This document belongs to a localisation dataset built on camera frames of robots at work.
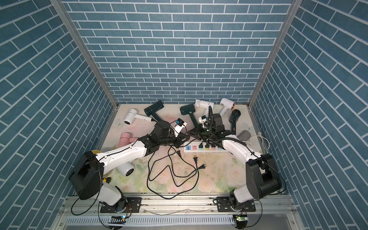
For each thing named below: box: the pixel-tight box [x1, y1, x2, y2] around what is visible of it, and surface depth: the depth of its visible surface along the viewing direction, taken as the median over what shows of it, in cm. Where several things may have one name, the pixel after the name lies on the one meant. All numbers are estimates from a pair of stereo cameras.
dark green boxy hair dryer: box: [179, 103, 200, 129], surface depth 114 cm
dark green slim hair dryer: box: [144, 100, 165, 123], surface depth 114 cm
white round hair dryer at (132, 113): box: [123, 108, 156, 126], surface depth 110 cm
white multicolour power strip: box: [183, 142, 228, 153], surface depth 94 cm
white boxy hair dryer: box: [194, 99, 215, 110], surface depth 118 cm
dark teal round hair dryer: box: [228, 109, 242, 135], surface depth 104 cm
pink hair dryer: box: [116, 132, 139, 149], surface depth 96 cm
